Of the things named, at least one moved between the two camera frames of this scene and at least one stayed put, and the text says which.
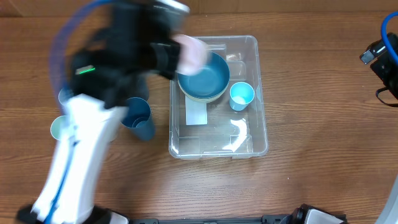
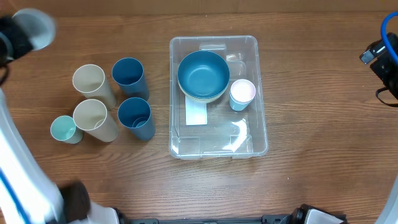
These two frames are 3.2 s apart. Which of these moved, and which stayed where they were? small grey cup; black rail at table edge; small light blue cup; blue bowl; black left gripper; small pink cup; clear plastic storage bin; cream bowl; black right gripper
Moved: small grey cup; black left gripper; small pink cup
Stayed: blue bowl; black right gripper; small light blue cup; black rail at table edge; clear plastic storage bin; cream bowl
